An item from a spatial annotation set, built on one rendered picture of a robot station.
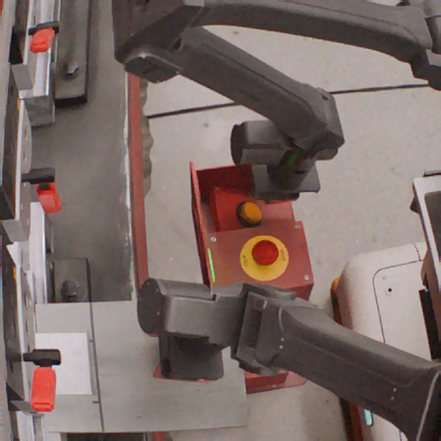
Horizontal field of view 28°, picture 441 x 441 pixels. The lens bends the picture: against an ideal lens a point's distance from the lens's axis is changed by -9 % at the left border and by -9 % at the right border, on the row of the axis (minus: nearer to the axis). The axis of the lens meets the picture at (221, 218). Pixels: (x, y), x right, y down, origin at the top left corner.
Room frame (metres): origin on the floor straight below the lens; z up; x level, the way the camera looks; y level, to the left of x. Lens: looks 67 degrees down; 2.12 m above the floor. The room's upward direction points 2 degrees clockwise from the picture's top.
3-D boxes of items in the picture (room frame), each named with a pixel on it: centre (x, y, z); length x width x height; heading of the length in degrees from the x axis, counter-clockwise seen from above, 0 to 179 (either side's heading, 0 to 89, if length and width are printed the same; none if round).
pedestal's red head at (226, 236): (0.55, -0.05, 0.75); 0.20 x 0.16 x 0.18; 11
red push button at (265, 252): (0.51, -0.07, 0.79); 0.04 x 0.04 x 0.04
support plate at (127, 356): (0.27, 0.10, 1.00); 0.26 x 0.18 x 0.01; 97
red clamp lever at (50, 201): (0.41, 0.20, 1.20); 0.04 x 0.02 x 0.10; 97
